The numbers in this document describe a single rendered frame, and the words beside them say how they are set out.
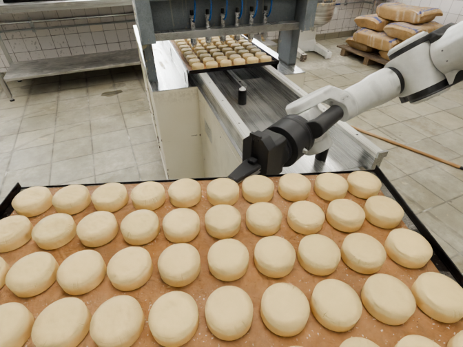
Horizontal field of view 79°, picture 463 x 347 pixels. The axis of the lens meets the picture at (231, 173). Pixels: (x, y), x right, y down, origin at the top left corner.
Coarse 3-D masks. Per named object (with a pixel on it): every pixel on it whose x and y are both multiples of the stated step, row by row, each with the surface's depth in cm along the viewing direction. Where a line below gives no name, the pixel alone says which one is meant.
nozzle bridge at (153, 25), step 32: (160, 0) 97; (192, 0) 108; (224, 0) 111; (288, 0) 119; (160, 32) 107; (192, 32) 110; (224, 32) 114; (256, 32) 118; (288, 32) 134; (288, 64) 140
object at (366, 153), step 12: (264, 72) 124; (276, 72) 116; (276, 84) 115; (288, 84) 106; (288, 96) 108; (300, 96) 99; (324, 108) 91; (336, 132) 84; (348, 132) 79; (348, 144) 80; (360, 144) 75; (372, 144) 74; (360, 156) 77; (372, 156) 72; (384, 156) 72; (372, 168) 74
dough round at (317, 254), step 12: (312, 240) 35; (324, 240) 35; (300, 252) 34; (312, 252) 34; (324, 252) 34; (336, 252) 34; (300, 264) 35; (312, 264) 33; (324, 264) 33; (336, 264) 33
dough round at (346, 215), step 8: (336, 200) 41; (344, 200) 41; (328, 208) 40; (336, 208) 40; (344, 208) 40; (352, 208) 40; (360, 208) 40; (328, 216) 40; (336, 216) 38; (344, 216) 38; (352, 216) 38; (360, 216) 38; (336, 224) 39; (344, 224) 38; (352, 224) 38; (360, 224) 38
